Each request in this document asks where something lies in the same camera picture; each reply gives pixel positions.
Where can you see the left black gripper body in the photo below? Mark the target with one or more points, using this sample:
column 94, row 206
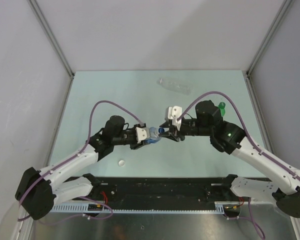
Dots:
column 128, row 137

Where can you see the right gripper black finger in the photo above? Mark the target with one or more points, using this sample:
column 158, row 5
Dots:
column 166, row 124
column 170, row 136

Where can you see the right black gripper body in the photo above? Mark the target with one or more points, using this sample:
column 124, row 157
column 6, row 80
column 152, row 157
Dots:
column 189, row 127

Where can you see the white bottle cap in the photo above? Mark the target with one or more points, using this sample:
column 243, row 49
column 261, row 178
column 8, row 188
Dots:
column 121, row 163
column 161, row 130

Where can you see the clear bottle with blue label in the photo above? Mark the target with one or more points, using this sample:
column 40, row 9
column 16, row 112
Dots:
column 154, row 135

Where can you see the green plastic bottle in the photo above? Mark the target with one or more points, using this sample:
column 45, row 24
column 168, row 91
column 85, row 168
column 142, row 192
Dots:
column 222, row 111

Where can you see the green bottle cap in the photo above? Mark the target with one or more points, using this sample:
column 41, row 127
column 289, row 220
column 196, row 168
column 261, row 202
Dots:
column 222, row 104

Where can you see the clear unlabelled plastic bottle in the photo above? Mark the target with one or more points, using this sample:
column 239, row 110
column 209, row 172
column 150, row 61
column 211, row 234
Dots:
column 175, row 85

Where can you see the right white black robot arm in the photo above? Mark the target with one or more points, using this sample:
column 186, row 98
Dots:
column 283, row 187

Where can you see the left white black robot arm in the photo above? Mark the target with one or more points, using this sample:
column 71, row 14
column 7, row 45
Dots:
column 40, row 190

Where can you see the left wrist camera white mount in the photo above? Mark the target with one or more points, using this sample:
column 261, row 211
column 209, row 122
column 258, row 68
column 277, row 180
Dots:
column 142, row 133

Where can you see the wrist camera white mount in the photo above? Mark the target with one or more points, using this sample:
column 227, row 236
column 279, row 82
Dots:
column 172, row 114
column 142, row 133

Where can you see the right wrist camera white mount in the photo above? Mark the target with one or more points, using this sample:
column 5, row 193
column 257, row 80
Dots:
column 172, row 114

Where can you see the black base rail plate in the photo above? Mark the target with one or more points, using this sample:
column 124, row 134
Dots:
column 168, row 193

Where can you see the grey slotted cable duct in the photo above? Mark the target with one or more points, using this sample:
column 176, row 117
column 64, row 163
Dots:
column 94, row 208

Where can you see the left aluminium frame post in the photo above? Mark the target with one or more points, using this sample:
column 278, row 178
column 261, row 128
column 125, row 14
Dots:
column 43, row 22

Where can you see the aluminium frame post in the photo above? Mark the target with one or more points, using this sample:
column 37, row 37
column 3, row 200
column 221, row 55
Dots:
column 43, row 22
column 274, row 27

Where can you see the right aluminium frame post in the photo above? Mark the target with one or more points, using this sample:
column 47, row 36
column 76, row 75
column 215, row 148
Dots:
column 274, row 27

